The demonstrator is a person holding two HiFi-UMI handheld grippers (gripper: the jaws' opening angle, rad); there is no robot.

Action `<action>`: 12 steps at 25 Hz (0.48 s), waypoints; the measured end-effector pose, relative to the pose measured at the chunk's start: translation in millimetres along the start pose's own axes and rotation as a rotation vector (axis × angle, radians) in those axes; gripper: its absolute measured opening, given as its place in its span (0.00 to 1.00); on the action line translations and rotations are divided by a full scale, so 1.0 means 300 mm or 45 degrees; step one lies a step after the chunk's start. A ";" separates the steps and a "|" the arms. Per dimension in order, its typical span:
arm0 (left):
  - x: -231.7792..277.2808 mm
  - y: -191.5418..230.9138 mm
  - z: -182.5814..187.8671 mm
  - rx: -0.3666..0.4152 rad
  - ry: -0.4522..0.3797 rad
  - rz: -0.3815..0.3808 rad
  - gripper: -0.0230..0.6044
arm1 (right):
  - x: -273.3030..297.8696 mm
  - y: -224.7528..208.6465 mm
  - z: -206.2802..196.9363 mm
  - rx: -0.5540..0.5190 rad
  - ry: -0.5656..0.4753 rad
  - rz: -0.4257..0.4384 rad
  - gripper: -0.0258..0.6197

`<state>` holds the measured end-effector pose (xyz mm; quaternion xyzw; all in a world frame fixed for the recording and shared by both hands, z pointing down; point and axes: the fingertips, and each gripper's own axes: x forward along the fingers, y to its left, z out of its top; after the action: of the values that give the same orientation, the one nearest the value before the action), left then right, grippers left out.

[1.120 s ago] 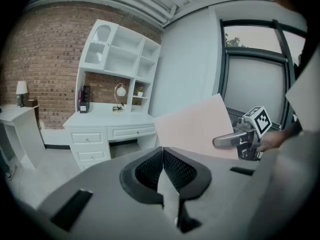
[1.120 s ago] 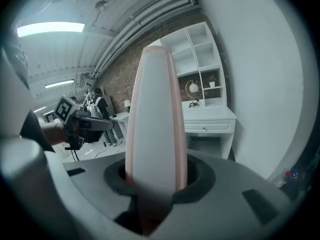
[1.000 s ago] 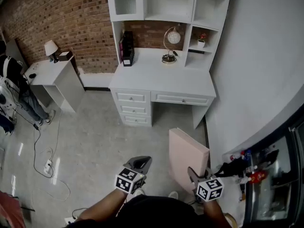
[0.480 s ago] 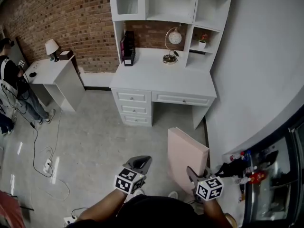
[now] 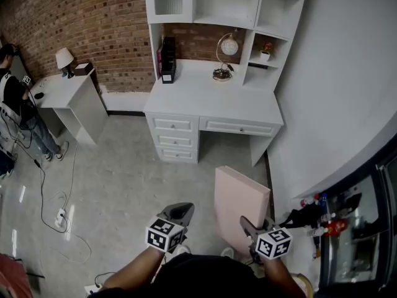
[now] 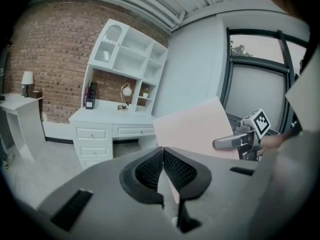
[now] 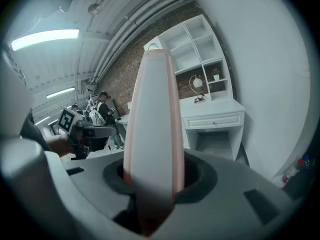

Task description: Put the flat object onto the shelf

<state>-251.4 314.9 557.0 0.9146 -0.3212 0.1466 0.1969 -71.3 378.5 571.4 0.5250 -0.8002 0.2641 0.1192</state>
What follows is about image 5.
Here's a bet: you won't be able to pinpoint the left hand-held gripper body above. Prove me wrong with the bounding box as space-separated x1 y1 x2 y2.
145 211 189 254

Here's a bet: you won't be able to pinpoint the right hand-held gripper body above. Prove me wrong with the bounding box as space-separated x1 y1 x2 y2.
248 225 293 260

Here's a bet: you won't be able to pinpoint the pink folder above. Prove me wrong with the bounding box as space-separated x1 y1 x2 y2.
213 165 271 259

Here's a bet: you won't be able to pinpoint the white desk with hutch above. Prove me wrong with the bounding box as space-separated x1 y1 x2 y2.
144 0 310 89

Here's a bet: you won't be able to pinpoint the person's left forearm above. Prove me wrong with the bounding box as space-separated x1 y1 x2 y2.
100 246 165 291

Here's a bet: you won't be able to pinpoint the person's right forearm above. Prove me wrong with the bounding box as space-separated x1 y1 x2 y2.
263 256 306 298

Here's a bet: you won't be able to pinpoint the white drawer with knob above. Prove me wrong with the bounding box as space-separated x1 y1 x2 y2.
158 147 199 163
151 116 195 133
154 133 197 149

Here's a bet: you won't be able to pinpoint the white drawer front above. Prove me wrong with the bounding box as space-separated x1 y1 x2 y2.
200 118 277 136

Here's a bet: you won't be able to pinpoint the gold globe desk lamp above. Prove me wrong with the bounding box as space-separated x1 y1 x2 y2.
212 29 239 82

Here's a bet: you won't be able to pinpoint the black bag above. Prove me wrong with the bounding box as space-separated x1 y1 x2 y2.
277 202 325 229

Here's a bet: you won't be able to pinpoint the clear plastic bottle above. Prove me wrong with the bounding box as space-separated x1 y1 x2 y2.
306 227 329 238

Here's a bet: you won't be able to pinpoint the person's black shirt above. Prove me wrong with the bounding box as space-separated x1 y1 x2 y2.
86 253 311 298

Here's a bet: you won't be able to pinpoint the red packet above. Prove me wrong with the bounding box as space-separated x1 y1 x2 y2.
324 219 348 237

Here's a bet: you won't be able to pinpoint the black glass cabinet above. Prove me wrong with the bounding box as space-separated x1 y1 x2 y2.
319 153 397 291

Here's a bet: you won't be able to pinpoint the white power strip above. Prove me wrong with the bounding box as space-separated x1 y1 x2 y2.
54 207 66 229
83 282 103 296

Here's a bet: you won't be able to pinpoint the black perforated file holder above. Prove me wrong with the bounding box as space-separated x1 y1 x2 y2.
160 37 177 84

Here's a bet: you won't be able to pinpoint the magenta book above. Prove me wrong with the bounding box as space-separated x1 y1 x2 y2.
156 43 164 80

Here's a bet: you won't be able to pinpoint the red fabric item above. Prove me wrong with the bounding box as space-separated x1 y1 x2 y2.
0 253 35 298

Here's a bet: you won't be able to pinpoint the white side table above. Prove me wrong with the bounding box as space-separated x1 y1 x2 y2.
28 68 109 145

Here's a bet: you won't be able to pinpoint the brown box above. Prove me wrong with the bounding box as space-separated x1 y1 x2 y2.
73 61 94 77

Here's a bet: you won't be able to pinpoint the red potted flower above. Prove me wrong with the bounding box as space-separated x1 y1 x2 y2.
259 42 274 62

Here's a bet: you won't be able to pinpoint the white shade table lamp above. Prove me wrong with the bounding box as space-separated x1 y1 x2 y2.
55 47 75 79

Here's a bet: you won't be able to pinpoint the short black floor cable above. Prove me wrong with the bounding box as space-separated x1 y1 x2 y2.
94 271 117 288

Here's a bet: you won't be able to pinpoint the long black floor cable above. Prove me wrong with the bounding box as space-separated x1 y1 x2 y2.
30 156 68 234

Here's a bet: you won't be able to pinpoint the black lamp cord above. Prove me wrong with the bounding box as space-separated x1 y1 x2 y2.
212 63 235 81

